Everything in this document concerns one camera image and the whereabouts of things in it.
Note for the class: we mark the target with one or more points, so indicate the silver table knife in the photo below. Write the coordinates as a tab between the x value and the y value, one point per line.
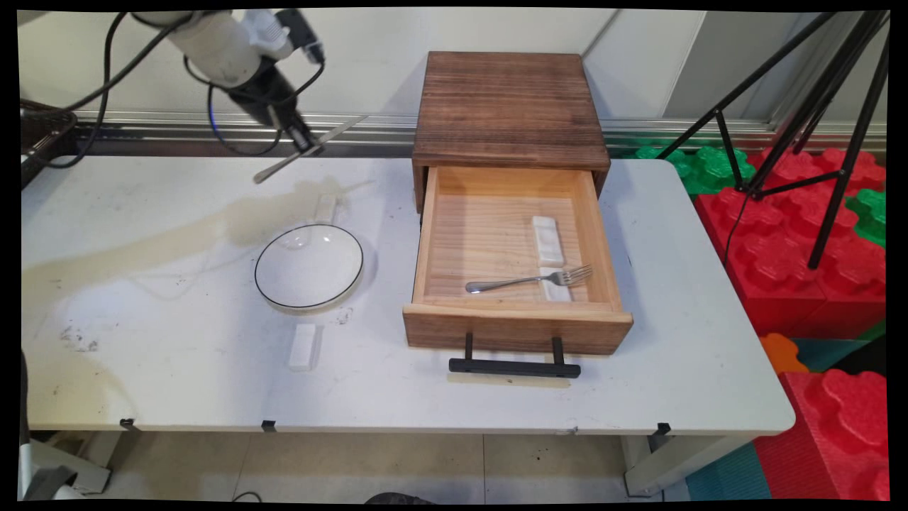
340	131

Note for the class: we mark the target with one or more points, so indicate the white plate with black rim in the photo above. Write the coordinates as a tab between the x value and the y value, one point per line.
308	273

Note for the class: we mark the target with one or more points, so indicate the black tripod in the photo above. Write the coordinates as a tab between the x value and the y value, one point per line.
844	142

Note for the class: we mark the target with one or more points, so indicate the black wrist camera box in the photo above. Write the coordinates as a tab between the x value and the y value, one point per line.
301	32

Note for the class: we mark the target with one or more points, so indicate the aluminium wall rail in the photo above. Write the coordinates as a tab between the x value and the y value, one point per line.
383	124

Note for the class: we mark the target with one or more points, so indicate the white table leg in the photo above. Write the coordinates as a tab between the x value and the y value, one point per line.
667	465
78	461

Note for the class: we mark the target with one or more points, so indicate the light wooden drawer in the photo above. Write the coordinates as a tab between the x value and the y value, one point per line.
518	330

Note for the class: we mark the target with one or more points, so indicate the white ceramic cutlery rest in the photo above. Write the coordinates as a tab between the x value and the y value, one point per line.
303	348
325	209
547	241
557	292

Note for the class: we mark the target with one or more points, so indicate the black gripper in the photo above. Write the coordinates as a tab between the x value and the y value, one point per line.
266	89

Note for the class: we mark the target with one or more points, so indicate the large red foam block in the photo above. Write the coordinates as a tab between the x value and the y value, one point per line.
780	270
837	440

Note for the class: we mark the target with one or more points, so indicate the white ribbed camera mount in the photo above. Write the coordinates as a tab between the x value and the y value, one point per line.
273	32

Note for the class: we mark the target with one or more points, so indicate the silver fork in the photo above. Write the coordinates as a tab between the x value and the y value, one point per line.
511	282

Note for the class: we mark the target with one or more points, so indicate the dark wooden cabinet box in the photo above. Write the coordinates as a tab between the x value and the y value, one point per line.
507	106

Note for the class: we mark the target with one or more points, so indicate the orange foam block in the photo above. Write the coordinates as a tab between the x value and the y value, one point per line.
780	353

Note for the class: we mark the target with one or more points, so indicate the green foam block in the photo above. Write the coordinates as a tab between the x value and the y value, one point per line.
871	213
716	170
667	160

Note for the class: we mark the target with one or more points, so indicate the teal foam mat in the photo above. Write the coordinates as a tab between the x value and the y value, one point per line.
727	475

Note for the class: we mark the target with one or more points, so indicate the black metal rack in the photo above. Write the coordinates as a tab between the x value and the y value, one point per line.
46	135

